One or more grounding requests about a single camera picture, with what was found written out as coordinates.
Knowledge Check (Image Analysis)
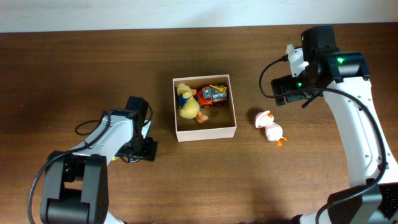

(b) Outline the black cable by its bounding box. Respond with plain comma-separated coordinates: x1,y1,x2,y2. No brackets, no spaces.
259,55,388,224
27,104,154,224

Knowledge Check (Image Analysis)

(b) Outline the right black cable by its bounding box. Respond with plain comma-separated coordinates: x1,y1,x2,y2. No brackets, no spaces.
259,55,388,224

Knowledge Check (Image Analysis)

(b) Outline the yellow plush duck blue scarf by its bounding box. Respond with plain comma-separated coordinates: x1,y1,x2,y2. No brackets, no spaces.
177,83,208,124

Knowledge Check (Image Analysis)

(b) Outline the left black cable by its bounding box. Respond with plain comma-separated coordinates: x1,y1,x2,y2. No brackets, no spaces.
27,104,154,224

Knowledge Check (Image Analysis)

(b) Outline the red grey toy truck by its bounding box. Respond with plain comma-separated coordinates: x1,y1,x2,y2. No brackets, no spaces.
197,85,228,109

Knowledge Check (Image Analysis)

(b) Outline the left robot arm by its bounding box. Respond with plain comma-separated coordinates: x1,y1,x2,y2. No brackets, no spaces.
37,96,158,224

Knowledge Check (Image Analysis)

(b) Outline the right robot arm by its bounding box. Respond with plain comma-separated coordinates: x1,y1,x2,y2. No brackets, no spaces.
271,26,397,223

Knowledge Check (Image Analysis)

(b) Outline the pink cardboard box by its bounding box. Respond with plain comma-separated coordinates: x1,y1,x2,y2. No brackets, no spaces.
173,75,237,142

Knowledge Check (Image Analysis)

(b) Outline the white pink toy duck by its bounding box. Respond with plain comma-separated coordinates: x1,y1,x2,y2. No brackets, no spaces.
254,110,287,147

